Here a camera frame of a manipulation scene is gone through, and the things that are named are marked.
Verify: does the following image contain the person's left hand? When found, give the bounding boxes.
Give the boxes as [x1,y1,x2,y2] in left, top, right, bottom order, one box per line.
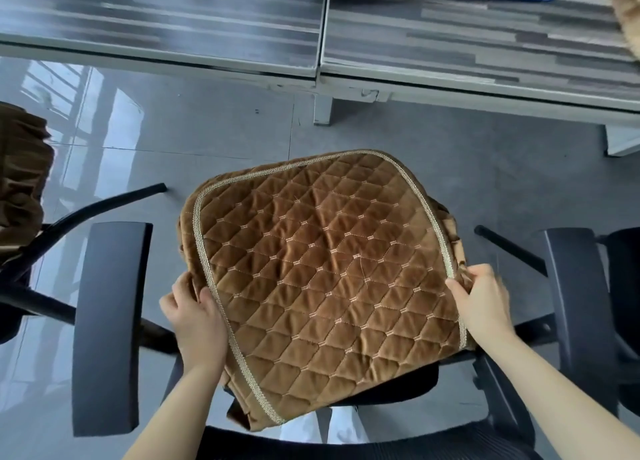
[159,272,230,376]

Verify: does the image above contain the person's right hand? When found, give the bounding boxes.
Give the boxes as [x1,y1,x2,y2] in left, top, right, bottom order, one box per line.
[445,263,519,351]

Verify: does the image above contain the brown quilted cushion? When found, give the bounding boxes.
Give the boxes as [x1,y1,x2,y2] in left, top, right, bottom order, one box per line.
[0,100,56,267]
[179,148,476,433]
[607,0,640,61]

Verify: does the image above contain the person's left forearm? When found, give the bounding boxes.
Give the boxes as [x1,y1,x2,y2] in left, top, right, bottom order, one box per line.
[122,366,225,460]

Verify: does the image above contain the person's right forearm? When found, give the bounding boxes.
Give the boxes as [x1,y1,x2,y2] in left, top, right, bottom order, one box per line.
[476,326,640,460]

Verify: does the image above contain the person's white trousers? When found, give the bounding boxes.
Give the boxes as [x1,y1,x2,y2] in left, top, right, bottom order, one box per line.
[279,406,372,447]

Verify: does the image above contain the striped wooden table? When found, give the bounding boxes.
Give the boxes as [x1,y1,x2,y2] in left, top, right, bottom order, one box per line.
[0,0,640,158]

